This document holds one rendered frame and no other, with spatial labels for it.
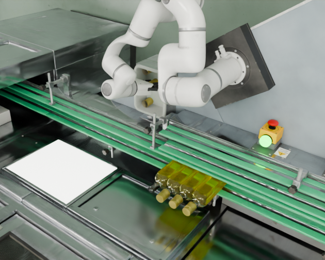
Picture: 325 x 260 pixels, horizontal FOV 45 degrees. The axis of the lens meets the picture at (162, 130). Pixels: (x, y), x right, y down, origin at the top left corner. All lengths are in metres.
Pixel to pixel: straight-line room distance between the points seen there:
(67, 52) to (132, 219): 1.13
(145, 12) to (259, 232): 0.94
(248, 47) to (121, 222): 0.81
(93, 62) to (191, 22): 1.34
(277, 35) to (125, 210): 0.88
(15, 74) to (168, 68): 1.05
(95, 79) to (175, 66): 1.33
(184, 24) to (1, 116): 1.36
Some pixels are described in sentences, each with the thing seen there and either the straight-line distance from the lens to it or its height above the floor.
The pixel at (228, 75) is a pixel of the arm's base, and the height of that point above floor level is 0.92.
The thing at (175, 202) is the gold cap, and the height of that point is 1.16.
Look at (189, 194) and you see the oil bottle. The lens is 1.47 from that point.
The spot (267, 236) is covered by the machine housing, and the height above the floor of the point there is 0.93.
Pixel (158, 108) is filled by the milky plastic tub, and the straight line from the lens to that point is 1.78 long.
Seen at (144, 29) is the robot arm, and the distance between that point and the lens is 1.33.
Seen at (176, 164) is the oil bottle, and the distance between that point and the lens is 1.59.
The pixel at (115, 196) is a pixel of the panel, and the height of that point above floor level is 1.14.
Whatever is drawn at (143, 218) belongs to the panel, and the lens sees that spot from 1.56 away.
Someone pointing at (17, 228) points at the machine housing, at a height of 1.48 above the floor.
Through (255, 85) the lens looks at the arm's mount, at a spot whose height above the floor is 0.81.
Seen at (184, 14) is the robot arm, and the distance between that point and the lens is 1.21.
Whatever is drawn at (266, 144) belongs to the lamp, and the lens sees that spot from 1.48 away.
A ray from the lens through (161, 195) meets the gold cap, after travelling 1.45.
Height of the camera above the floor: 2.07
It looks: 45 degrees down
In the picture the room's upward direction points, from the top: 124 degrees counter-clockwise
